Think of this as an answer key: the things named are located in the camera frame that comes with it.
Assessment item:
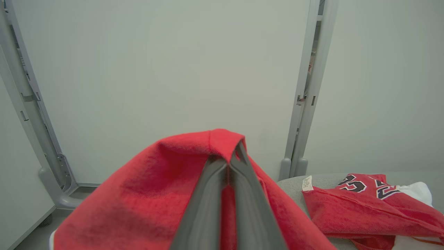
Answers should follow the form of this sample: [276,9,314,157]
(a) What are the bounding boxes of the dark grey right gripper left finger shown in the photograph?
[169,156,229,250]

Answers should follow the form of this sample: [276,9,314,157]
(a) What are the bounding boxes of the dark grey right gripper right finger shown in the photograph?
[228,141,289,250]

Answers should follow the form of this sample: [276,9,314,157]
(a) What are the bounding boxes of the plain red fleece cloth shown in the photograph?
[52,128,338,250]

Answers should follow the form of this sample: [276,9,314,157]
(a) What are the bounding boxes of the red numbered basketball jersey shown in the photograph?
[337,173,404,201]

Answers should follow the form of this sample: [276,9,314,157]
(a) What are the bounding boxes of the white garment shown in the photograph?
[394,181,444,250]

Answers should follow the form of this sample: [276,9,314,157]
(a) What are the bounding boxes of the grey metal partition frame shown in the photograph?
[0,0,101,209]
[279,0,340,181]

